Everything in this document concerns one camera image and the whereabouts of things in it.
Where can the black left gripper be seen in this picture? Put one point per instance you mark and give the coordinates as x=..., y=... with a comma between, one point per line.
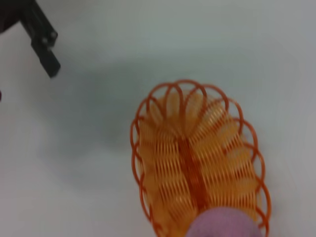
x=8, y=12

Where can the orange woven plastic basket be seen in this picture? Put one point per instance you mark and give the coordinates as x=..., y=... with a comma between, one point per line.
x=209, y=160

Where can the pink peach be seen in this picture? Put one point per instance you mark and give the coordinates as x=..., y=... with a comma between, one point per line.
x=222, y=224

